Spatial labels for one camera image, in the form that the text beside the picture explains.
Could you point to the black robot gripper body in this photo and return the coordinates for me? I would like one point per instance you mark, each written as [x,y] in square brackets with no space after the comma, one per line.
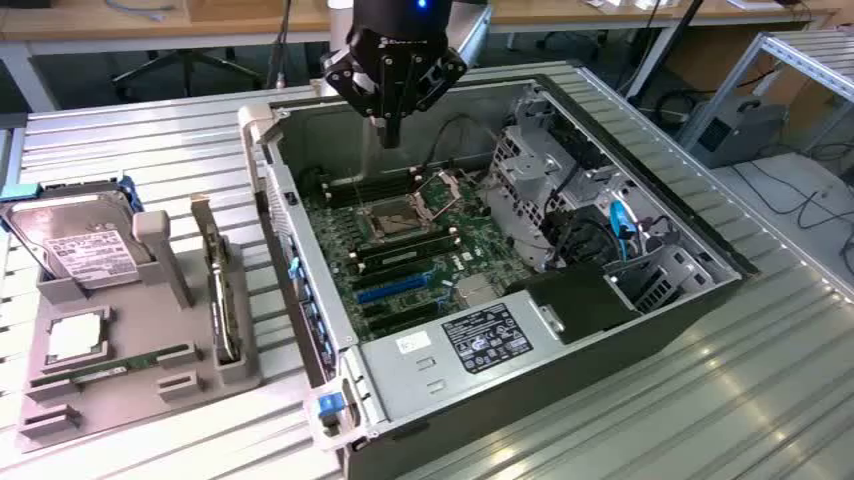
[401,30]

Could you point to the graphics card with black fan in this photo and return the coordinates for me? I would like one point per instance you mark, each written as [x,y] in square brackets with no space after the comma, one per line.
[221,300]

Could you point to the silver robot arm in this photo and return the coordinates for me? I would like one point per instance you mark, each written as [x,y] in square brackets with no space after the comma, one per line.
[476,35]

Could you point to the black office chair base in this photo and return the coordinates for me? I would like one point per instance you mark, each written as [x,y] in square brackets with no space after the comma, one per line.
[561,37]
[187,60]

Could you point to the black RAM slot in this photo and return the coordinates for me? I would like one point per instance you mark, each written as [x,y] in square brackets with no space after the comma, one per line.
[364,181]
[370,195]
[401,242]

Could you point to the brown wooden box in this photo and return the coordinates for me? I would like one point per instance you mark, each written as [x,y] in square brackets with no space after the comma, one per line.
[234,10]

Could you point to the silver drive cage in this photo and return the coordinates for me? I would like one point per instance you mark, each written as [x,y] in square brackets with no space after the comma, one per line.
[544,162]

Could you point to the thin metal locking lever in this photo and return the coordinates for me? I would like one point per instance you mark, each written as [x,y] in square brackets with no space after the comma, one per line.
[361,195]

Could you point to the metal socket cover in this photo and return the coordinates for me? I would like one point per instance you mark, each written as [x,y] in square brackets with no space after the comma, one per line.
[437,192]

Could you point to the CPU socket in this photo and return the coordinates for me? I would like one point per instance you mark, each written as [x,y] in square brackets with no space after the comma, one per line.
[394,220]

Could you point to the green motherboard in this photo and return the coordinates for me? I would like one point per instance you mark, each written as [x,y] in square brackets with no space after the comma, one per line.
[481,240]

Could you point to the black slanted pole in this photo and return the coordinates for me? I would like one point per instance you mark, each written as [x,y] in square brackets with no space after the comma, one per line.
[669,42]

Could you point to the RAM stick with grey label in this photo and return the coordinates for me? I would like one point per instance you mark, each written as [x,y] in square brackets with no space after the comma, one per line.
[408,256]

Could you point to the wooden desk white legs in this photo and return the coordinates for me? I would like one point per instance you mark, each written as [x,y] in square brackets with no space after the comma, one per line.
[101,25]
[735,15]

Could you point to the black expansion slot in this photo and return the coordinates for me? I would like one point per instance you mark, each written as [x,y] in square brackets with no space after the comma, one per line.
[388,281]
[401,312]
[408,325]

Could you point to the silver chipset heatsink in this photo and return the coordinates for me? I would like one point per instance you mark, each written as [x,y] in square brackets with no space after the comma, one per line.
[477,290]

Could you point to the blue expansion slot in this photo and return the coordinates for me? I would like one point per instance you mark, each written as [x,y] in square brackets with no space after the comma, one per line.
[394,294]

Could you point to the grey equipment box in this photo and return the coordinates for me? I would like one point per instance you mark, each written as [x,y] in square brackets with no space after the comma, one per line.
[741,135]

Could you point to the silver hard disk drive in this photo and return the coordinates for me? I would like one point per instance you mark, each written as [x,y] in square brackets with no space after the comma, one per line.
[87,240]

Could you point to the silver disk bay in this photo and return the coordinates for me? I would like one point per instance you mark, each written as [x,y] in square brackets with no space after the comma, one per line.
[661,287]

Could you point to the grey power supply unit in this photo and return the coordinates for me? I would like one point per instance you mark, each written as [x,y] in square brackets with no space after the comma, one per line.
[414,375]

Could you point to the grey plastic parts rack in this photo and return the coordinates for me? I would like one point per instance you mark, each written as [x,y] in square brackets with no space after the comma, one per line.
[134,350]

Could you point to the blue case latch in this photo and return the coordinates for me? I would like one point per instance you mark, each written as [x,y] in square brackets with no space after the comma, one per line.
[329,405]

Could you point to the silver CPU chip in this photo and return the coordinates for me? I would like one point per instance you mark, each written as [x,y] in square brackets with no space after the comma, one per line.
[77,337]

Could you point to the green RAM stick white label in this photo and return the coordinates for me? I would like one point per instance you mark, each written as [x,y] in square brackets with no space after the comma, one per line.
[101,372]

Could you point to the black open PC case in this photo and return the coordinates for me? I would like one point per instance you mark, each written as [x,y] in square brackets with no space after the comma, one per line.
[534,440]

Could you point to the black intrusion switch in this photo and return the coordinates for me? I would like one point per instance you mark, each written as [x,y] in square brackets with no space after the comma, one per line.
[292,198]

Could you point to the blue disk carrier bracket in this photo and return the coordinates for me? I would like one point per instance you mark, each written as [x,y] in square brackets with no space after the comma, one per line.
[130,192]

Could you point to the aluminium slat table frame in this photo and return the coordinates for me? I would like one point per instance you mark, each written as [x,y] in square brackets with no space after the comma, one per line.
[821,55]

